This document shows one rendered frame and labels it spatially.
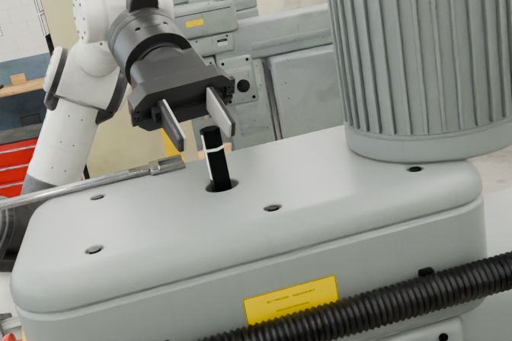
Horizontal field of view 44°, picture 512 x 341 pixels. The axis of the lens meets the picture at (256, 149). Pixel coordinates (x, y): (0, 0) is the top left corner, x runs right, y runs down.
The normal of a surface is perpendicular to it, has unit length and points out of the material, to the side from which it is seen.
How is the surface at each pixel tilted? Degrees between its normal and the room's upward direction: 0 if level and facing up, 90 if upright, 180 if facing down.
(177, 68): 30
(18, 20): 90
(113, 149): 90
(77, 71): 71
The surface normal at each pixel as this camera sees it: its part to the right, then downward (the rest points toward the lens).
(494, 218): -0.18, -0.94
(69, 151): 0.32, 0.19
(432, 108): -0.22, 0.33
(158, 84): 0.07, -0.71
